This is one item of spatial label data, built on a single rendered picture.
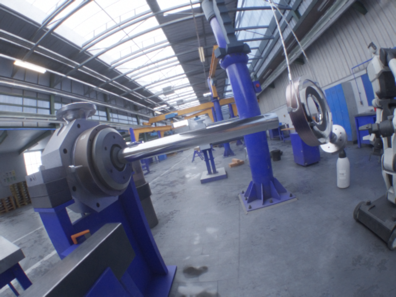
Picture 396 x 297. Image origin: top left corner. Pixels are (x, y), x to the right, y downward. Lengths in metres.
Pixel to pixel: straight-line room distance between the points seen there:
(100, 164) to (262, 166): 1.98
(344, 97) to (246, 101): 3.71
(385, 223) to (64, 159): 2.02
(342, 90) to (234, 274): 5.05
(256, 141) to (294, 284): 1.74
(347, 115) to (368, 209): 3.97
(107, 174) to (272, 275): 1.26
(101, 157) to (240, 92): 1.94
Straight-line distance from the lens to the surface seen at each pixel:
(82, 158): 0.75
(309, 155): 3.80
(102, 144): 0.76
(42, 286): 0.43
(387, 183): 1.69
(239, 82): 2.32
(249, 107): 2.24
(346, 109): 5.37
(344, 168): 2.49
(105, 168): 0.74
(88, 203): 0.85
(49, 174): 0.72
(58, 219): 0.72
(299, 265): 1.43
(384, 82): 1.45
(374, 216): 1.65
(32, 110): 8.60
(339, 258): 1.50
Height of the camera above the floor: 1.07
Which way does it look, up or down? 3 degrees down
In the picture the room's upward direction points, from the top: 13 degrees counter-clockwise
